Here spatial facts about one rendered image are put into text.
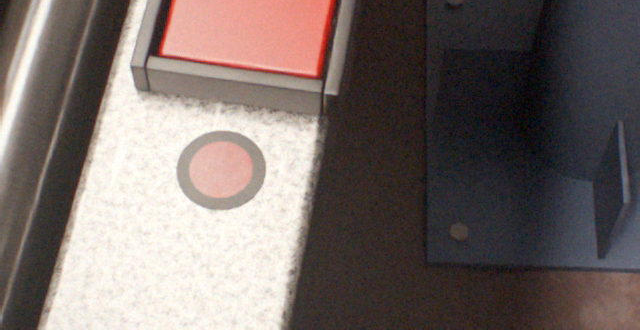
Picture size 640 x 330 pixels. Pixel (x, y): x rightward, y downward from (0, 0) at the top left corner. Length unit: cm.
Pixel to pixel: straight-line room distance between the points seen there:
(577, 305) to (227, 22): 101
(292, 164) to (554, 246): 101
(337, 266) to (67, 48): 97
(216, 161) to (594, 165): 103
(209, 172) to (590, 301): 102
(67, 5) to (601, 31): 82
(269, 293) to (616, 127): 97
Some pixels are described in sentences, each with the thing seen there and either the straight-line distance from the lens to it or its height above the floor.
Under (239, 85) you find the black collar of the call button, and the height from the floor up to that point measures 93.
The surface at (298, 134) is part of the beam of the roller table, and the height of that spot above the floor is 92.
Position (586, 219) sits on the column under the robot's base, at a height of 1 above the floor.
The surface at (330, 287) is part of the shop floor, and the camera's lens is 144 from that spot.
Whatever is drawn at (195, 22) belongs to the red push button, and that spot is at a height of 93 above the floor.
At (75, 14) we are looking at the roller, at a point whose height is 92.
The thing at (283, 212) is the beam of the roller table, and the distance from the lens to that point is 46.
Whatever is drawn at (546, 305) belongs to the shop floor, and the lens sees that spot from 145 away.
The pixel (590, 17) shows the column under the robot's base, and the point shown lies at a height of 31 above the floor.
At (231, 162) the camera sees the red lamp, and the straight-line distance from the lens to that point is 47.
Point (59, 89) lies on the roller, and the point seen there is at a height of 91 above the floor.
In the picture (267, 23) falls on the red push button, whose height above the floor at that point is 93.
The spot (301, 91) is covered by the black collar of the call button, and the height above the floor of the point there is 93.
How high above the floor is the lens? 133
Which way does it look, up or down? 61 degrees down
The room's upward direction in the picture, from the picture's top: straight up
